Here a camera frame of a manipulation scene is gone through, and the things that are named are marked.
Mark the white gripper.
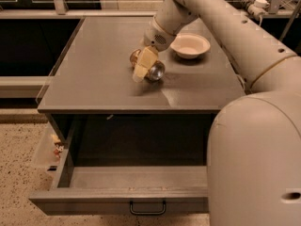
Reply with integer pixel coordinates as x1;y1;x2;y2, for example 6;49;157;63
132;16;176;82

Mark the orange soda can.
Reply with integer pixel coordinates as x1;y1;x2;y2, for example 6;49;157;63
142;59;166;81

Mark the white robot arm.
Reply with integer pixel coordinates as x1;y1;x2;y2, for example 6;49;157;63
133;0;301;226

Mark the grey drawer cabinet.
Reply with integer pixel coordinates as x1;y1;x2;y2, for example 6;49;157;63
39;17;244;167

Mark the open grey top drawer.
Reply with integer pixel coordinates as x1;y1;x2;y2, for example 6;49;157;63
29;123;209;215

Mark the white paper bowl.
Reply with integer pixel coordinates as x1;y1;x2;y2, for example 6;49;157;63
170;33;211;59

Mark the white power strip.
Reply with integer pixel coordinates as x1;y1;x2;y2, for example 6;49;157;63
238;0;269;20

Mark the small snack packet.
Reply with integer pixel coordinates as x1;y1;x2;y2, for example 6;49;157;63
51;135;64;158

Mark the clear plastic side bin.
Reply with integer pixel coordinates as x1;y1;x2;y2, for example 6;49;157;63
32;123;62;171

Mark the black drawer handle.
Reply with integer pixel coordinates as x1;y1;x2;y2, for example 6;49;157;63
129;202;166;216

